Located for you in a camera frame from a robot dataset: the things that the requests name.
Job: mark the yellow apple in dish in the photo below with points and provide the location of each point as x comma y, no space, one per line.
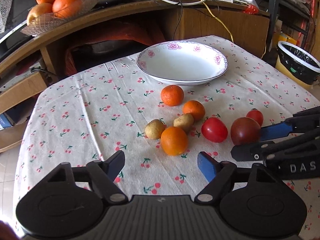
38,10

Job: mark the wooden tv cabinet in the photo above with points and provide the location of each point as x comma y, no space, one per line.
213,18

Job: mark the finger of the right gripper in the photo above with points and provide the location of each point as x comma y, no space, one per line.
259,150
300,122

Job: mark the black metal shelf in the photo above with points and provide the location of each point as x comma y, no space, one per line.
296,21

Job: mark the red plastic bag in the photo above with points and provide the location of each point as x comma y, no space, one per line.
251,9

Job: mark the cherry print tablecloth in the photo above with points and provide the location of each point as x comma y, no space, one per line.
94,113

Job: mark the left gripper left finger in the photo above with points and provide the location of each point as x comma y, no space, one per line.
102,175

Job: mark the small potato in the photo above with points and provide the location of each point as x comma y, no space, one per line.
184,122
154,129

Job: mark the large orange front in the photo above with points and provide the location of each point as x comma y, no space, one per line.
67,2

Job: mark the white floral porcelain bowl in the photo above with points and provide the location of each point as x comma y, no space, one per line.
182,63

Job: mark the small red cherry tomato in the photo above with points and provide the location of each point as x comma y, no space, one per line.
256,115

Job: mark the red cloth under cabinet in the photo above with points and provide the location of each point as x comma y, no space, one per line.
107,41

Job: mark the flat screen television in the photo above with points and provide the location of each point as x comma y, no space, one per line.
11,16

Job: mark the dark purple tomato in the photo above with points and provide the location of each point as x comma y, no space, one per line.
245,131

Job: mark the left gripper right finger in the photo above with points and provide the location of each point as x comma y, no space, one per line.
219,177

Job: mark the rough orange mandarin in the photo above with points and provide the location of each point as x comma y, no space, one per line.
172,95

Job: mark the glass fruit dish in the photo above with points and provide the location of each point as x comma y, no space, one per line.
50,21

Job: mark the yellow trash bin black liner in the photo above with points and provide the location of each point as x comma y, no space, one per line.
297,64

